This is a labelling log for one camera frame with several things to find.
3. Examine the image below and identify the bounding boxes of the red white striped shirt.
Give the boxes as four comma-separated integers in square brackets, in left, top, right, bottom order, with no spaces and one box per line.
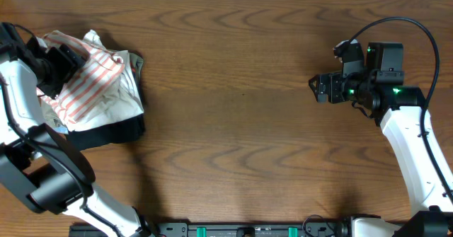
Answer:
[36,30,125,125]

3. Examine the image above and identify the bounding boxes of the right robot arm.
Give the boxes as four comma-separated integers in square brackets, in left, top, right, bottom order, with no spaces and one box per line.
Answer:
[309,40,452,236]

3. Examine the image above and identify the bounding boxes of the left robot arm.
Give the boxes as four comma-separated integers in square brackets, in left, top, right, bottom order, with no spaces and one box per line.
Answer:
[1,22,159,236]

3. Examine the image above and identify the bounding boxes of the white folded garment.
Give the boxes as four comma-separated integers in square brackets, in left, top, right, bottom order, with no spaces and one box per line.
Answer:
[42,30,145,132]

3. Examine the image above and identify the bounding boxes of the black folded garment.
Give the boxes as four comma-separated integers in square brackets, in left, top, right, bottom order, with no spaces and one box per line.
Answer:
[66,114,146,151]

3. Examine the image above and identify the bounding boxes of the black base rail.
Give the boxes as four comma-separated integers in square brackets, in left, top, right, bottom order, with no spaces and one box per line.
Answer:
[69,221,355,237]

